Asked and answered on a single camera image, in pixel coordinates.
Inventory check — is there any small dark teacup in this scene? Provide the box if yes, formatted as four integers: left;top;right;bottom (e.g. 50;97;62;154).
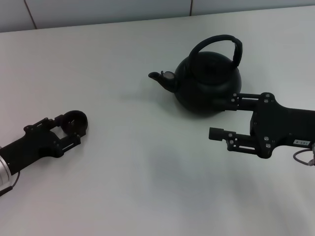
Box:
60;110;89;137

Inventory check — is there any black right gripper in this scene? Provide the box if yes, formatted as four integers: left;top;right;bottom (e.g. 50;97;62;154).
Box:
208;92;315;159

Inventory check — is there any dark left gripper cable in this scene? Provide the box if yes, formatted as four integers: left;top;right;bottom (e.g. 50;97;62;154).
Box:
0;171;22;197

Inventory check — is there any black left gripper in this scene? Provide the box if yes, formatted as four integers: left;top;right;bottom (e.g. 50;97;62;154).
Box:
0;114;82;177

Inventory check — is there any black round teapot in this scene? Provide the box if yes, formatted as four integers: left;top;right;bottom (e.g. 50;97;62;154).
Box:
148;34;244;119

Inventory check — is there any grey right gripper cable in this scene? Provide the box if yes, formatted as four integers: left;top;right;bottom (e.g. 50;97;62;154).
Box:
293;149;315;168

